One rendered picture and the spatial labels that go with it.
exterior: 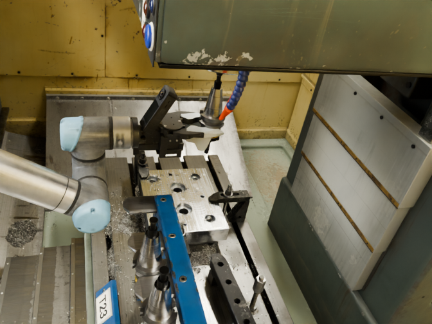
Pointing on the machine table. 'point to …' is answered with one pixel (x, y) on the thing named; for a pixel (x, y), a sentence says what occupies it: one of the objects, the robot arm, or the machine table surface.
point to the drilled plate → (198, 205)
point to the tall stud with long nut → (256, 291)
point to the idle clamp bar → (234, 308)
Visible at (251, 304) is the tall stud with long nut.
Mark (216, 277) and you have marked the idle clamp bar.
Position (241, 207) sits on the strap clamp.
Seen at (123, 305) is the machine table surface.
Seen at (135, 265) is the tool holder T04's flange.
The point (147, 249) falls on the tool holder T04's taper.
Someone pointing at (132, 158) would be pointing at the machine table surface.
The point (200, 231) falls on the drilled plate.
